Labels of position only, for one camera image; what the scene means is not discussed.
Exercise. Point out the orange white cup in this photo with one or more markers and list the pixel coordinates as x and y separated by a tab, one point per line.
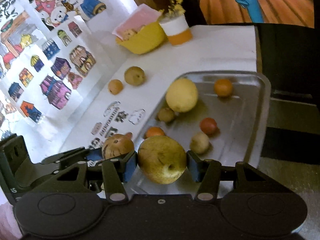
176	29

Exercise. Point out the small orange kumquat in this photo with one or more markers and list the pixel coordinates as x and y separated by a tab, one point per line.
154	131

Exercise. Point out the yellow flower sprig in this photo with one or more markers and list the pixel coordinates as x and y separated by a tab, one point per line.
174	9

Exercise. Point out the white printed table mat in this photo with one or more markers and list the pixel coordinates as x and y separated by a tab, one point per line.
213	47

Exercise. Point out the silver metal tray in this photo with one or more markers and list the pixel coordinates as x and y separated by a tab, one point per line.
227	124

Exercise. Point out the fruits in yellow bowl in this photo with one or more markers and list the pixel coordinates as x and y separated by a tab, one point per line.
127	34

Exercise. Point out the brown-green pear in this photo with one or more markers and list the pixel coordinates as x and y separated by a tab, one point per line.
134	76
162	159

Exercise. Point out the girl poster painting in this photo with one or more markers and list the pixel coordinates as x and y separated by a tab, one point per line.
292	12

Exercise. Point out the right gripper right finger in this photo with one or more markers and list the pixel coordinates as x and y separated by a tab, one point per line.
207	174

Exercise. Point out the person's left hand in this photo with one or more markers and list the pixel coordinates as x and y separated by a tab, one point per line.
9	229

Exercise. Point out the pink paper in bowl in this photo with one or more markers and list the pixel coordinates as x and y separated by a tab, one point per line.
143	15

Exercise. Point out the small yellow-brown fruit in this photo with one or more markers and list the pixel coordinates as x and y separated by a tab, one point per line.
199	143

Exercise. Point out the colourful houses drawing paper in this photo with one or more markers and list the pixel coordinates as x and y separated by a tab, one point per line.
51	81

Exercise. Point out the yellow lemon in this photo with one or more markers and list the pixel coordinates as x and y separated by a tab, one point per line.
182	95

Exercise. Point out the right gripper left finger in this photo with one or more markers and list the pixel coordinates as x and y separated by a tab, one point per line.
116	172

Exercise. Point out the small red-orange kumquat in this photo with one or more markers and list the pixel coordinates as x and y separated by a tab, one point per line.
208	126

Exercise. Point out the children's drawing paper upper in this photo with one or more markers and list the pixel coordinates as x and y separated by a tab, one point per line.
51	13

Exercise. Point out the yellow plastic bowl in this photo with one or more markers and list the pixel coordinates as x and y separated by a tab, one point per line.
146	40

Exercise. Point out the small brown longan fruit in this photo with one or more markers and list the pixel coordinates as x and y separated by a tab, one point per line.
166	115

